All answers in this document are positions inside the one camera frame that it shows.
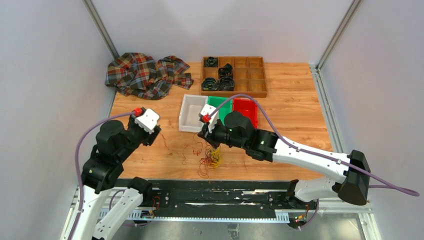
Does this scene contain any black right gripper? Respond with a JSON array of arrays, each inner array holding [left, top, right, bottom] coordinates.
[[197, 118, 246, 150]]

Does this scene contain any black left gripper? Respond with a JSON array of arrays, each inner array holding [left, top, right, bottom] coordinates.
[[118, 110, 162, 161]]

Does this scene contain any red cable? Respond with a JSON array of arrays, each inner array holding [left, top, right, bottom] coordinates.
[[158, 130, 220, 180]]

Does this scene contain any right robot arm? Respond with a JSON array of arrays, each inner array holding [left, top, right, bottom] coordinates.
[[197, 111, 371, 209]]

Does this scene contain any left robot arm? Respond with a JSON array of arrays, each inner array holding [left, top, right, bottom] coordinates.
[[67, 108, 161, 240]]

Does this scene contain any white plastic bin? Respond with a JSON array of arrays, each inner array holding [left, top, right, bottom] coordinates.
[[178, 94, 208, 133]]

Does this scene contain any green plastic bin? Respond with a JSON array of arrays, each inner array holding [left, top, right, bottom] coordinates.
[[207, 96, 234, 127]]

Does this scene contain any red plastic bin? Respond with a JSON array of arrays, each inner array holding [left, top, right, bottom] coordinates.
[[232, 98, 259, 128]]

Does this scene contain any rolled dark tie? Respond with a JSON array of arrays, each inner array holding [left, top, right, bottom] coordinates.
[[218, 76, 235, 92], [218, 63, 234, 78], [203, 56, 219, 68], [201, 77, 219, 92]]

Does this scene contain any wooden compartment tray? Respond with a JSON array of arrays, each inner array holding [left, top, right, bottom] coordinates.
[[200, 56, 268, 98]]

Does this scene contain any plaid cloth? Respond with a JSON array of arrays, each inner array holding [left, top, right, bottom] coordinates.
[[104, 52, 194, 100]]

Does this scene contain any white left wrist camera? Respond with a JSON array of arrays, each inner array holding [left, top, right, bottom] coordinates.
[[134, 108, 161, 135]]

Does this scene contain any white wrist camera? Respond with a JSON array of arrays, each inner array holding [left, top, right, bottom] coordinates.
[[134, 108, 161, 135], [199, 104, 219, 133]]

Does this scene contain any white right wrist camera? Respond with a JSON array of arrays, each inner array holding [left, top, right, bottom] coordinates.
[[199, 104, 219, 133]]

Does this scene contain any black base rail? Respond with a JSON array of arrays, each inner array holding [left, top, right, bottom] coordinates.
[[127, 179, 319, 229]]

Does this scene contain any aluminium frame profile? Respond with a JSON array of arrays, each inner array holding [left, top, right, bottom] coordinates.
[[61, 194, 382, 240]]

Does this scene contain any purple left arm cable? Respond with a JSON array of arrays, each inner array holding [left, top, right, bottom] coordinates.
[[66, 107, 144, 240]]

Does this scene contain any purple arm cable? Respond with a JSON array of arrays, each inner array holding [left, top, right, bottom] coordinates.
[[202, 94, 421, 197], [66, 107, 144, 240]]

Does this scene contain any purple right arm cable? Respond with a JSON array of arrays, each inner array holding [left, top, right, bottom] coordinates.
[[202, 94, 421, 197]]

